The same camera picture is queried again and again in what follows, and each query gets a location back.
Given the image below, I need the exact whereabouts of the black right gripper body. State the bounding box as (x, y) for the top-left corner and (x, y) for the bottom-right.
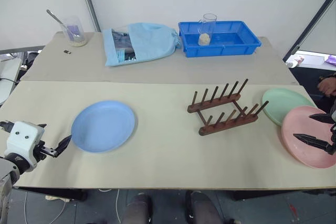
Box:
(325, 122), (336, 156)

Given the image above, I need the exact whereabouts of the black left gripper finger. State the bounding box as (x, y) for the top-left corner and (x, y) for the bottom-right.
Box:
(0, 120), (13, 133)
(54, 134), (72, 158)

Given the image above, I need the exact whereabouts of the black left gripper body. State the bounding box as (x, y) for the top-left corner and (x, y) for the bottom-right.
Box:
(33, 123), (58, 160)

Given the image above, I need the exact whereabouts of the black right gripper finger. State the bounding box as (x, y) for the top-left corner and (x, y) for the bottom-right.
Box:
(308, 113), (336, 124)
(292, 133), (329, 153)

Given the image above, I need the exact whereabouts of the wooden dish rack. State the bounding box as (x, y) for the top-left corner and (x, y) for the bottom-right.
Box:
(187, 78), (270, 137)

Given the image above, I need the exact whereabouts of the person bare hand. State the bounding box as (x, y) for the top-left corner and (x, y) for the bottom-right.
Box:
(317, 76), (336, 98)

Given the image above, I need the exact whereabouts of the pink plastic plate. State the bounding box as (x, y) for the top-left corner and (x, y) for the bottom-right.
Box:
(281, 105), (336, 169)

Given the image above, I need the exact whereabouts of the green plastic plate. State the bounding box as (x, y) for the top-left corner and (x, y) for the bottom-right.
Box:
(261, 88), (317, 127)

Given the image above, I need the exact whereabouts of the blue plastic plate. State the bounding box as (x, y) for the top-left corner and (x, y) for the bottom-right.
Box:
(70, 100), (138, 154)

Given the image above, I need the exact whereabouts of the white side table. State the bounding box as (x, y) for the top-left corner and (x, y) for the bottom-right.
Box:
(0, 57), (23, 105)

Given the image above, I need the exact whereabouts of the white shelf with pink items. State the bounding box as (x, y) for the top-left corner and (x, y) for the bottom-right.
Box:
(285, 54), (336, 69)

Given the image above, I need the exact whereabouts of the beige grain heap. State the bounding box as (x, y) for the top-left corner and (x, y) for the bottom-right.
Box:
(197, 33), (212, 46)
(69, 38), (88, 48)

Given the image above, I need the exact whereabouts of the clear plastic beaker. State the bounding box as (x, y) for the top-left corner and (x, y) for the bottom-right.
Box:
(59, 15), (88, 48)

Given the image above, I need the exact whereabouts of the clear packet with dark contents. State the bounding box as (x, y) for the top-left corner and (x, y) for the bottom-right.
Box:
(111, 25), (138, 62)

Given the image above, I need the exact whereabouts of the metal spoon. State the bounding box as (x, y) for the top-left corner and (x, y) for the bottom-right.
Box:
(46, 9), (81, 38)

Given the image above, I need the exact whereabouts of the blue plastic bin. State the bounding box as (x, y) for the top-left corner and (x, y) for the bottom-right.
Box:
(178, 20), (263, 58)

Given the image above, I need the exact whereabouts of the grey metal pole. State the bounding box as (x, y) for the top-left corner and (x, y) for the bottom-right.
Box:
(77, 0), (102, 33)

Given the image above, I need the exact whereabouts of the clear plastic measuring cup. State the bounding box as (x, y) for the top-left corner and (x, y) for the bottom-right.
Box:
(197, 13), (218, 47)

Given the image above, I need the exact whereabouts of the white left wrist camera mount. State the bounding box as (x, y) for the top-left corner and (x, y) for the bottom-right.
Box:
(4, 121), (45, 173)

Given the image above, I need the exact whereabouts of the black table frame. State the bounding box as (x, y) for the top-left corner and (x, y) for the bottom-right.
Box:
(17, 187), (88, 201)

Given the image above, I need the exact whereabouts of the white floor cable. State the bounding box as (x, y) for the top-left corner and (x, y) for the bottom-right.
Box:
(24, 189), (67, 224)

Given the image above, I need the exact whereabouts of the dark slanted frame bar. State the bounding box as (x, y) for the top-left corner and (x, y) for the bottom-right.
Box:
(282, 0), (336, 62)

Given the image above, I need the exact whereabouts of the light blue drawstring bag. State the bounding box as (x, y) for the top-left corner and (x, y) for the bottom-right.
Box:
(102, 22), (183, 68)

